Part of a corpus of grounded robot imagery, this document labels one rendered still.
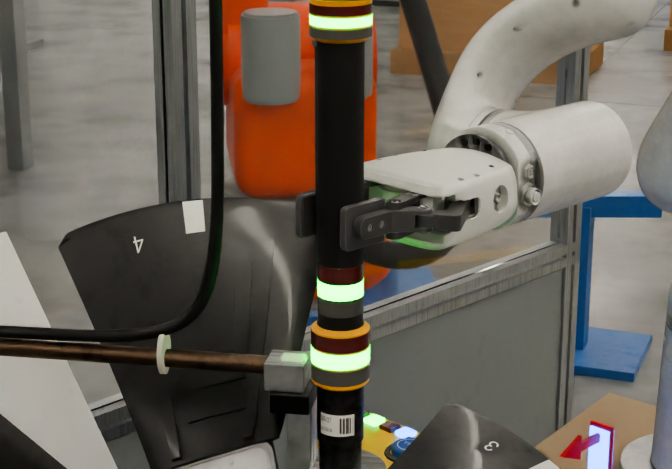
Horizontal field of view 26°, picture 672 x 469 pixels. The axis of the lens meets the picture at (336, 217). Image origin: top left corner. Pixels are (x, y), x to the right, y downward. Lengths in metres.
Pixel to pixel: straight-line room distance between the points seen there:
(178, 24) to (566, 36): 0.69
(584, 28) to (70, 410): 0.56
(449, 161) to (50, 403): 0.45
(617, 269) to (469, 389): 3.21
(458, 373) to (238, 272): 1.24
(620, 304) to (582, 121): 4.03
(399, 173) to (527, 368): 1.48
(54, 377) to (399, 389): 1.02
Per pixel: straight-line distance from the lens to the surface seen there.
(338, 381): 1.06
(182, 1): 1.84
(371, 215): 1.02
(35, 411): 1.33
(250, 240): 1.20
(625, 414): 1.89
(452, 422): 1.34
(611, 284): 5.43
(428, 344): 2.31
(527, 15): 1.25
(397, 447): 1.58
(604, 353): 4.71
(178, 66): 1.83
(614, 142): 1.23
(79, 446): 1.33
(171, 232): 1.21
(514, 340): 2.49
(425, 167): 1.09
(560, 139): 1.18
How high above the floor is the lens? 1.77
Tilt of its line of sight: 17 degrees down
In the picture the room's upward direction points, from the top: straight up
